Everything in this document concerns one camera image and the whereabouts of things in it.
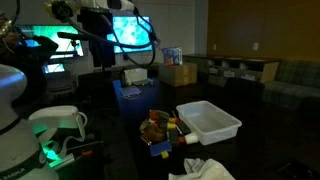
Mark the yellow square block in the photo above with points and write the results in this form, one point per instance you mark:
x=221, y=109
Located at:
x=164, y=154

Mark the large wall monitor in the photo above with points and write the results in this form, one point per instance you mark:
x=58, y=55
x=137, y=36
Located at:
x=130, y=30

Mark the black rectangular block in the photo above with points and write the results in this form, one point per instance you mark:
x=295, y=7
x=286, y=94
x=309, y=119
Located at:
x=183, y=127

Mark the wooden shelf unit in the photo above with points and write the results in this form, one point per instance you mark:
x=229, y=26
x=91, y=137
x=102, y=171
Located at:
x=233, y=68

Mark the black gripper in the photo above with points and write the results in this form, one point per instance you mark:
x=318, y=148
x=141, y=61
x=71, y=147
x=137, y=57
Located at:
x=95, y=23

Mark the operator in dark clothes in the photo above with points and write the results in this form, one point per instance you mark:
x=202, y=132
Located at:
x=26, y=56

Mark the white wall outlet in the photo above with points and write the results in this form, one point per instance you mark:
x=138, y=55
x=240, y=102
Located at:
x=255, y=46

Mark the white terry towel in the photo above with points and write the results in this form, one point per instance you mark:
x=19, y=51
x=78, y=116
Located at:
x=203, y=170

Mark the brown plush toy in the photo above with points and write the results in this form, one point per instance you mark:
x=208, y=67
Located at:
x=151, y=132

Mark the blue storage box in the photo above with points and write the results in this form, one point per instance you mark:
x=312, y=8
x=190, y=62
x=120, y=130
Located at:
x=140, y=103

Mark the small desk monitor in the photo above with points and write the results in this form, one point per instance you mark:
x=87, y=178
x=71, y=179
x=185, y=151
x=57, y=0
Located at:
x=53, y=68

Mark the black camera on tripod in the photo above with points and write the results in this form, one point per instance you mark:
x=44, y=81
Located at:
x=71, y=36

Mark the plaid sofa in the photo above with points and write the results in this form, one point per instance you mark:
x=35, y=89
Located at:
x=293, y=83

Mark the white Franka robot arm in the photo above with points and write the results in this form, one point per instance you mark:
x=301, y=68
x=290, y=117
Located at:
x=13, y=150

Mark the blue white package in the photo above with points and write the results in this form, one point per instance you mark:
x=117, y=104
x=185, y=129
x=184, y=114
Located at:
x=172, y=56

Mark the blue block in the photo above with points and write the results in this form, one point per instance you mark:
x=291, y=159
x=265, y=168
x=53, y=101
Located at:
x=160, y=148

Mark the white plastic bin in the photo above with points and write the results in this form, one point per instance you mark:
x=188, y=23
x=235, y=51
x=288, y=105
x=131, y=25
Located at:
x=208, y=121

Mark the cardboard box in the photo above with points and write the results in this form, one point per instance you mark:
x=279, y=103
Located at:
x=178, y=74

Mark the white box device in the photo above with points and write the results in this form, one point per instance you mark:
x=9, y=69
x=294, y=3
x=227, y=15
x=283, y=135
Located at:
x=135, y=76

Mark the small orange toy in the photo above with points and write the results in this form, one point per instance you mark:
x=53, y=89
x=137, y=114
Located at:
x=174, y=120

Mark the orange tipped tool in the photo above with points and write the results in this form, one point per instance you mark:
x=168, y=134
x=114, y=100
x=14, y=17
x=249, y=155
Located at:
x=81, y=154

